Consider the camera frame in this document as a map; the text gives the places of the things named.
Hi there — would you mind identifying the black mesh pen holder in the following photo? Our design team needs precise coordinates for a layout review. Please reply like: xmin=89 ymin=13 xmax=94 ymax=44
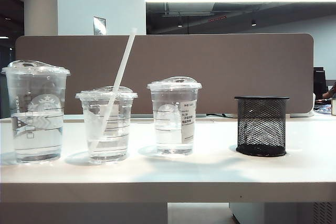
xmin=234 ymin=96 xmax=290 ymax=157

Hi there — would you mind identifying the medium clear cup with label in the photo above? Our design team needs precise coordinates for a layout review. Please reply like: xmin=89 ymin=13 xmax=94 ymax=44
xmin=146 ymin=76 xmax=203 ymax=156

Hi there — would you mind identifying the brown desk partition panel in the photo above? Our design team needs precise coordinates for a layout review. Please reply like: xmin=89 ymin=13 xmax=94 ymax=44
xmin=15 ymin=33 xmax=315 ymax=116

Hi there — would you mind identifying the seated person in background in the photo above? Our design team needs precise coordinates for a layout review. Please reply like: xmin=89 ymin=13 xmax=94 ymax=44
xmin=321 ymin=82 xmax=336 ymax=100

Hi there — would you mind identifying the large clear Starbucks cup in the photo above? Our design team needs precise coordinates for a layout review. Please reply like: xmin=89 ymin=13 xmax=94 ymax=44
xmin=0 ymin=60 xmax=71 ymax=164

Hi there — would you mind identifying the white partition foot bracket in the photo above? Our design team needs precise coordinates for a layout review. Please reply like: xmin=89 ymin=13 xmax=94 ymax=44
xmin=289 ymin=110 xmax=314 ymax=118

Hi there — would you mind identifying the silver wall sign plate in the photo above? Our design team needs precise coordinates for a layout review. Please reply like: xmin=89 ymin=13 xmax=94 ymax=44
xmin=92 ymin=16 xmax=107 ymax=36

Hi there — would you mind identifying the small clear plastic cup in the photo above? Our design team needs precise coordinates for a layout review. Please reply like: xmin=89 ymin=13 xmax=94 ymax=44
xmin=75 ymin=86 xmax=139 ymax=165

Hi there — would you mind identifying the white cabinet with vent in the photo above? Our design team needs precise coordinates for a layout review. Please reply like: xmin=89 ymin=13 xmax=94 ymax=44
xmin=229 ymin=202 xmax=336 ymax=224

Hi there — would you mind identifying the white drinking straw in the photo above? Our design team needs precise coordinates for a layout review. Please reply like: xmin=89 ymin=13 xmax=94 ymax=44
xmin=91 ymin=27 xmax=138 ymax=151

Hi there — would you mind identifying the black computer monitor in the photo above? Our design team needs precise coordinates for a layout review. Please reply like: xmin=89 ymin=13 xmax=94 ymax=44
xmin=313 ymin=67 xmax=328 ymax=101

